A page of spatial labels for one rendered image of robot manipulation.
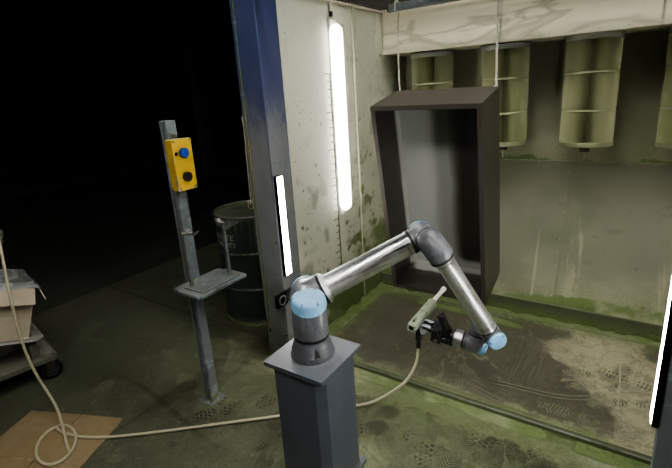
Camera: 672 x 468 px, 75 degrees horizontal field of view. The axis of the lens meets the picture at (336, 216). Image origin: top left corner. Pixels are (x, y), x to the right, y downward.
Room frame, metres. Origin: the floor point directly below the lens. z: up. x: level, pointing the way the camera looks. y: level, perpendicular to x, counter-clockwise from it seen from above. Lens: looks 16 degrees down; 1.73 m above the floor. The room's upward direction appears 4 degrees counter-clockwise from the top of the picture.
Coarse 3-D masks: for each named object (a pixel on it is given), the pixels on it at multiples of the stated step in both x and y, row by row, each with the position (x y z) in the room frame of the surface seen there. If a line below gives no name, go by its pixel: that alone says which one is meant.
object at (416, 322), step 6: (444, 288) 2.40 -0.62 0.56; (438, 294) 2.33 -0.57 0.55; (432, 300) 2.25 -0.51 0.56; (426, 306) 2.19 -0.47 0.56; (432, 306) 2.20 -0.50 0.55; (420, 312) 2.13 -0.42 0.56; (426, 312) 2.14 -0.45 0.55; (414, 318) 2.05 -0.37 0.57; (420, 318) 2.07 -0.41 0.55; (408, 324) 2.03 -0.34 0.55; (414, 324) 2.02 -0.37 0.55; (420, 324) 2.06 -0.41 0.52; (408, 330) 2.03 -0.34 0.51; (414, 330) 2.01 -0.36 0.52; (420, 336) 2.11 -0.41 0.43; (420, 342) 2.11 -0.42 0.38
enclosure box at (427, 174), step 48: (432, 96) 2.45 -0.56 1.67; (480, 96) 2.27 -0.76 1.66; (384, 144) 2.60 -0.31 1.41; (432, 144) 2.70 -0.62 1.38; (480, 144) 2.18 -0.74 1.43; (384, 192) 2.54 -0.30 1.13; (432, 192) 2.77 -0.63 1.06; (480, 192) 2.23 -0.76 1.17; (480, 240) 2.28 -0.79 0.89; (432, 288) 2.58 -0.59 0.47; (480, 288) 2.51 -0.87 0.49
